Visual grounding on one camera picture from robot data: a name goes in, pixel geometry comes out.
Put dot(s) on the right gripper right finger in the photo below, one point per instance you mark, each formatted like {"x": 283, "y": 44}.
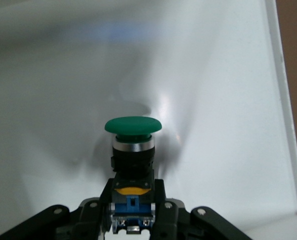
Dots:
{"x": 173, "y": 220}

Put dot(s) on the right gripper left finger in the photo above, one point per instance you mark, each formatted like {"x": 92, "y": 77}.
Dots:
{"x": 61, "y": 222}

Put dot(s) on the white drawer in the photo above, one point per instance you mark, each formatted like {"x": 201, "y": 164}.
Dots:
{"x": 63, "y": 100}

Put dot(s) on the green mushroom push button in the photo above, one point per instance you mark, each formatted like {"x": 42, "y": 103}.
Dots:
{"x": 133, "y": 126}

